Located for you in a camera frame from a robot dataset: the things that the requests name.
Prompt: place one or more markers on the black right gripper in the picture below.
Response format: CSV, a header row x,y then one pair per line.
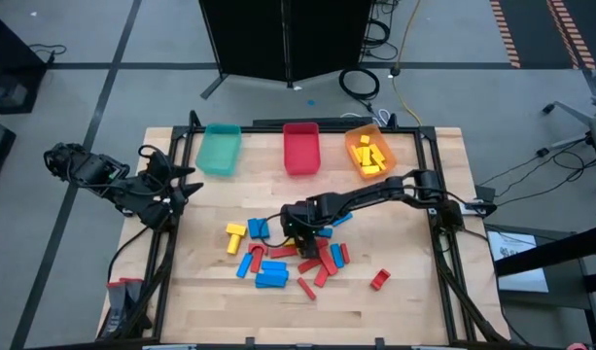
x,y
297,219

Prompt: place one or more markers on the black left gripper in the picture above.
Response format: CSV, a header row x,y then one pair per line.
x,y
156,187

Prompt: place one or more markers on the red wooden arch block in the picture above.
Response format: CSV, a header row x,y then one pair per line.
x,y
253,247
380,279

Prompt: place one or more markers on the wide yellow wooden block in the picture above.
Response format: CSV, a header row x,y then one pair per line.
x,y
235,229

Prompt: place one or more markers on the yellow wooden cylinder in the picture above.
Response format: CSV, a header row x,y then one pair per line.
x,y
234,244

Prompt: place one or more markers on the orange plastic bin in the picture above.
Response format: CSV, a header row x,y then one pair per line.
x,y
352,138

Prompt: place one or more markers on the small yellow wooden cube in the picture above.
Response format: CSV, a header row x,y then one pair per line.
x,y
364,139

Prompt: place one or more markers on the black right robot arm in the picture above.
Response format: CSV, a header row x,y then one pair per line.
x,y
370,194

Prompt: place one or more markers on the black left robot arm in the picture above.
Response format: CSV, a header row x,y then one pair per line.
x,y
93,170

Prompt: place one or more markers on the wide blue wooden block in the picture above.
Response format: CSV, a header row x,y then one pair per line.
x,y
271,278

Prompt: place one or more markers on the teal plastic bin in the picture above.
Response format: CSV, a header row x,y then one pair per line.
x,y
219,150

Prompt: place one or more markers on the red plastic bin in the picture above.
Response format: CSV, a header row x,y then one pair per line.
x,y
301,150

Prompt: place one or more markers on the black flat bar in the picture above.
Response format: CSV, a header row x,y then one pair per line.
x,y
268,122

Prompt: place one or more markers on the black partition panel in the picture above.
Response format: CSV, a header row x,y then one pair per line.
x,y
258,39

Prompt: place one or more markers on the black power box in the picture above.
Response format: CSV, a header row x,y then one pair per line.
x,y
485,193

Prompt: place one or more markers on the black cabinet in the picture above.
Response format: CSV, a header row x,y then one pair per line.
x,y
10,73

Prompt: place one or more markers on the white sheet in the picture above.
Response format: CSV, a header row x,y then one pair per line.
x,y
516,262

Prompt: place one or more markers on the black beam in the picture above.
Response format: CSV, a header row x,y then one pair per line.
x,y
550,253

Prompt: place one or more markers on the red round object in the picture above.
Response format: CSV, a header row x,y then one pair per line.
x,y
577,346

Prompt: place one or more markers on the black aluminium table frame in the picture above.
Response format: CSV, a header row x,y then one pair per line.
x,y
263,129

